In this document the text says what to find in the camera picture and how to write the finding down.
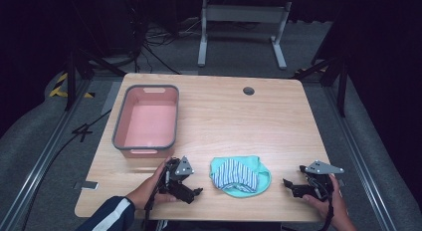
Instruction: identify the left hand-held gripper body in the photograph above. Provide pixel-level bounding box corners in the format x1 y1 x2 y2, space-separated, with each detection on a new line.
158 155 196 195

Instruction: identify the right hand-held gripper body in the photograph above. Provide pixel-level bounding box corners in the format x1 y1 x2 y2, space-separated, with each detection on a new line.
300 159 345 201

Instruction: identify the person's right hand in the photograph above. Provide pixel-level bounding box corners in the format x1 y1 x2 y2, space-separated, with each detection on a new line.
302 173 349 222

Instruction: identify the person's left hand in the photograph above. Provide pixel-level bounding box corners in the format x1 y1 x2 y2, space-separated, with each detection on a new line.
125 156 179 211

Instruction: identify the teal and striped cloth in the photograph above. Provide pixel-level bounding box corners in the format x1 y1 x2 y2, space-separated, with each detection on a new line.
209 154 273 199

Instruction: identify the pink basin with grey rim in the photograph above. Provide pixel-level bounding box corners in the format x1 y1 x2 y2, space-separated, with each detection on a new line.
111 84 180 159

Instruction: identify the grey tape strip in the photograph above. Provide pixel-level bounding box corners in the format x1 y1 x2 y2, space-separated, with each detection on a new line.
73 179 100 191

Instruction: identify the black metal stand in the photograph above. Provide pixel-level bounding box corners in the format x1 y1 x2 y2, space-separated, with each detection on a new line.
64 46 127 112
291 54 350 118

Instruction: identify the yellow black hazard tape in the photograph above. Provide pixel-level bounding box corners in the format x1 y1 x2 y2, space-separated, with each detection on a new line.
48 72 96 100

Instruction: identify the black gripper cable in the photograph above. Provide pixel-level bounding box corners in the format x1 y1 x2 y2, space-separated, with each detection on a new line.
142 169 168 231
317 190 335 231

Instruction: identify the grey metal floor rail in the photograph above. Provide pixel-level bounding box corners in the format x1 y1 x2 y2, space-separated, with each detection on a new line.
322 86 398 231
0 79 92 231

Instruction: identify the long black floor cable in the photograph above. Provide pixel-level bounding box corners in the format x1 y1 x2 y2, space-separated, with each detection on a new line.
20 108 113 231

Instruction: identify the bundle of black floor cables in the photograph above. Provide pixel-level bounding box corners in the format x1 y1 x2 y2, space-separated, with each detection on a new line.
133 20 183 76

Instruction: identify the white metal desk frame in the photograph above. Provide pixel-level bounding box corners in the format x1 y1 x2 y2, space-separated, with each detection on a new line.
197 0 294 71

